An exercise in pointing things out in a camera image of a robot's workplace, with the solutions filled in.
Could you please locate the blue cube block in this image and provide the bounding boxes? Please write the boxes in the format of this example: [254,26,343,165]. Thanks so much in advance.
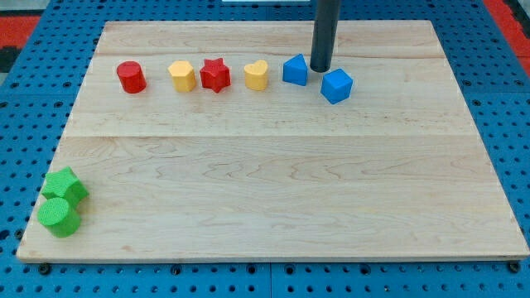
[320,69,354,104]

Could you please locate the light wooden board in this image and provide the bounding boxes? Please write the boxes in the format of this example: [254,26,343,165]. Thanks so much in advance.
[17,20,529,264]

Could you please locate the yellow heart block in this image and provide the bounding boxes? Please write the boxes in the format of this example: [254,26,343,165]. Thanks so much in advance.
[243,60,268,91]

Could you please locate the blue triangular prism block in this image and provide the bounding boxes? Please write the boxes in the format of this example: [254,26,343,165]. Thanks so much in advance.
[282,54,308,86]

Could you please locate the red star block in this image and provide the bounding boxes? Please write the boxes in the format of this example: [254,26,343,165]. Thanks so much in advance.
[200,58,231,93]

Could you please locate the yellow hexagon block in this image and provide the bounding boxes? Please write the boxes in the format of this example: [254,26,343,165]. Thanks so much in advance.
[167,60,196,93]

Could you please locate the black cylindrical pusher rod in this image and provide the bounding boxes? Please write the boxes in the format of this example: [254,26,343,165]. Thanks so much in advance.
[310,0,341,73]

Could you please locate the red cylinder block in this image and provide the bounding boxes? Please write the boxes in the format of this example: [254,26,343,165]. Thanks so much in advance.
[116,61,147,94]

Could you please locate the green star block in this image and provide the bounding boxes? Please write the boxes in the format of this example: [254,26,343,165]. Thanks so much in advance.
[41,166,89,209]

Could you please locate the green cylinder block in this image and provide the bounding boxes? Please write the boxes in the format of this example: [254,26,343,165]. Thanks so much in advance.
[37,197,81,238]

